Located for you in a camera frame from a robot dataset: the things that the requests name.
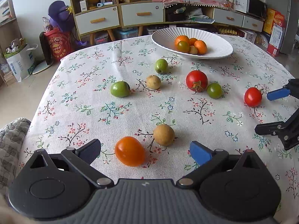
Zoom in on grey refrigerator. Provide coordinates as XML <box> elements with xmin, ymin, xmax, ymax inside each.
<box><xmin>279</xmin><ymin>0</ymin><xmax>299</xmax><ymax>55</ymax></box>

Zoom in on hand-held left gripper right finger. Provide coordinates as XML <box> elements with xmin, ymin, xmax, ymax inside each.
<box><xmin>176</xmin><ymin>141</ymin><xmax>269</xmax><ymax>189</ymax></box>

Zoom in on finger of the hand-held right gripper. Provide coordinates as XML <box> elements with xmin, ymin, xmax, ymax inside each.
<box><xmin>267</xmin><ymin>79</ymin><xmax>299</xmax><ymax>101</ymax></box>
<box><xmin>255</xmin><ymin>112</ymin><xmax>299</xmax><ymax>137</ymax></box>

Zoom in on yellow egg carton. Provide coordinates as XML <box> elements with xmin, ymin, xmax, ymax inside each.
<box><xmin>218</xmin><ymin>27</ymin><xmax>239</xmax><ymax>36</ymax></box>

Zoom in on orange mandarin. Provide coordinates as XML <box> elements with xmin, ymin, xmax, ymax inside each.
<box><xmin>194</xmin><ymin>40</ymin><xmax>208</xmax><ymax>55</ymax></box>
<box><xmin>174</xmin><ymin>35</ymin><xmax>190</xmax><ymax>48</ymax></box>

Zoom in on drawing sheet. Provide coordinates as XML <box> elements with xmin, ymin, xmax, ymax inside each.
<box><xmin>234</xmin><ymin>0</ymin><xmax>248</xmax><ymax>14</ymax></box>

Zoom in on small red tomato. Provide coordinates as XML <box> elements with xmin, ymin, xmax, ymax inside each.
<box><xmin>244</xmin><ymin>85</ymin><xmax>265</xmax><ymax>107</ymax></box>

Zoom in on white blue carton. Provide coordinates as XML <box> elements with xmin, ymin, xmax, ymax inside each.
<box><xmin>266</xmin><ymin>23</ymin><xmax>287</xmax><ymax>57</ymax></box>

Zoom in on floral tablecloth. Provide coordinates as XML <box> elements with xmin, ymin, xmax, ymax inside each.
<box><xmin>17</xmin><ymin>34</ymin><xmax>299</xmax><ymax>215</ymax></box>

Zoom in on orange plum tomato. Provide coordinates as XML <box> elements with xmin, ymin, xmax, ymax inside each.
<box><xmin>114</xmin><ymin>136</ymin><xmax>146</xmax><ymax>167</ymax></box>

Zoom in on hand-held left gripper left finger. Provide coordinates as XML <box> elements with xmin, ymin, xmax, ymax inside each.
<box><xmin>20</xmin><ymin>139</ymin><xmax>115</xmax><ymax>189</ymax></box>

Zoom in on white sideboard drawer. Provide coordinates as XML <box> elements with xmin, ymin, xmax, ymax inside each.
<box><xmin>242</xmin><ymin>15</ymin><xmax>264</xmax><ymax>33</ymax></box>
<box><xmin>213</xmin><ymin>8</ymin><xmax>244</xmax><ymax>27</ymax></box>

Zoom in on white cabinet drawer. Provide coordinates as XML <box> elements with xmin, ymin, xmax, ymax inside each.
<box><xmin>121</xmin><ymin>2</ymin><xmax>164</xmax><ymax>27</ymax></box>
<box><xmin>75</xmin><ymin>7</ymin><xmax>120</xmax><ymax>35</ymax></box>

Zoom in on purple plush toy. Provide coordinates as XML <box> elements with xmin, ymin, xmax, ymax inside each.
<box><xmin>48</xmin><ymin>0</ymin><xmax>89</xmax><ymax>48</ymax></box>

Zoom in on black box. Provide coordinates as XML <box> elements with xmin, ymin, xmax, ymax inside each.
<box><xmin>166</xmin><ymin>12</ymin><xmax>185</xmax><ymax>22</ymax></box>

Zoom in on large red tomato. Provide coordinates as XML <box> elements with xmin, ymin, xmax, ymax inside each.
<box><xmin>186</xmin><ymin>70</ymin><xmax>208</xmax><ymax>92</ymax></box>

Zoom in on small plush toys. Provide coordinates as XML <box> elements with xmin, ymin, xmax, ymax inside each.
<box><xmin>5</xmin><ymin>38</ymin><xmax>26</xmax><ymax>53</ymax></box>

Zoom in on white patterned box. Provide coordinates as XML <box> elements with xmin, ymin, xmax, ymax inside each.
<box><xmin>238</xmin><ymin>29</ymin><xmax>257</xmax><ymax>43</ymax></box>

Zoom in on yellow orange carton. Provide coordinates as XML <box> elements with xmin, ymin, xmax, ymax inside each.
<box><xmin>263</xmin><ymin>8</ymin><xmax>286</xmax><ymax>35</ymax></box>

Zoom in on low wooden sideboard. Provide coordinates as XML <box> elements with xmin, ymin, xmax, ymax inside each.
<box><xmin>164</xmin><ymin>3</ymin><xmax>265</xmax><ymax>33</ymax></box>

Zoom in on white ribbed plate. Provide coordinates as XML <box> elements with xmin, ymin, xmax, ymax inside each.
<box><xmin>151</xmin><ymin>27</ymin><xmax>234</xmax><ymax>60</ymax></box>

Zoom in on brown longan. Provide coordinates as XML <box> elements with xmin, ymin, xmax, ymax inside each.
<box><xmin>146</xmin><ymin>75</ymin><xmax>161</xmax><ymax>90</ymax></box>
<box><xmin>153</xmin><ymin>124</ymin><xmax>175</xmax><ymax>146</ymax></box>

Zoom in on light green jujube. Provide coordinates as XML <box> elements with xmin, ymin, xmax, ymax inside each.
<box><xmin>155</xmin><ymin>58</ymin><xmax>169</xmax><ymax>74</ymax></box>
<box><xmin>110</xmin><ymin>81</ymin><xmax>131</xmax><ymax>98</ymax></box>

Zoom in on grey quilted cushion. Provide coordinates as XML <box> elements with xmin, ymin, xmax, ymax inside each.
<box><xmin>0</xmin><ymin>118</ymin><xmax>31</xmax><ymax>193</ymax></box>

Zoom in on white papers pile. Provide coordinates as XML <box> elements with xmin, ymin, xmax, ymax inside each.
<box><xmin>184</xmin><ymin>7</ymin><xmax>216</xmax><ymax>24</ymax></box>

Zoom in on clear storage box blue lid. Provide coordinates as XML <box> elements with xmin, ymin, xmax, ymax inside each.
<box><xmin>116</xmin><ymin>27</ymin><xmax>139</xmax><ymax>41</ymax></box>

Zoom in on red snack bucket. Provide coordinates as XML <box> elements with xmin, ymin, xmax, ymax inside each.
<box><xmin>43</xmin><ymin>27</ymin><xmax>72</xmax><ymax>62</ymax></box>

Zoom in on wooden bookshelf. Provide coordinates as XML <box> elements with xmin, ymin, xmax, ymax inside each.
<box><xmin>0</xmin><ymin>0</ymin><xmax>18</xmax><ymax>27</ymax></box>

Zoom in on white paper bag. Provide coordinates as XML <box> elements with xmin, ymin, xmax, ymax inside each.
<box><xmin>3</xmin><ymin>43</ymin><xmax>38</xmax><ymax>83</ymax></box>

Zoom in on black panel on white base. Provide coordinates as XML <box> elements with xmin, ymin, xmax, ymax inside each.
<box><xmin>32</xmin><ymin>31</ymin><xmax>56</xmax><ymax>74</ymax></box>

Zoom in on microwave oven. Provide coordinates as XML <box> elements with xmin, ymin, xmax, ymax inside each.
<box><xmin>245</xmin><ymin>0</ymin><xmax>268</xmax><ymax>19</ymax></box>

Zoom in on wooden shelf cabinet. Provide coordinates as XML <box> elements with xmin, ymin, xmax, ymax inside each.
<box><xmin>66</xmin><ymin>0</ymin><xmax>167</xmax><ymax>45</ymax></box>

